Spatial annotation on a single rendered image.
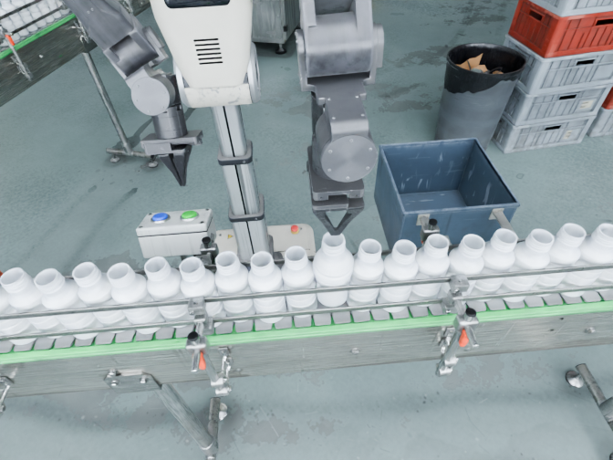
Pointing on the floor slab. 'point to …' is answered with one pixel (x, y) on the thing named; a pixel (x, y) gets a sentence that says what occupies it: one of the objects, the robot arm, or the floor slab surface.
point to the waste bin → (477, 91)
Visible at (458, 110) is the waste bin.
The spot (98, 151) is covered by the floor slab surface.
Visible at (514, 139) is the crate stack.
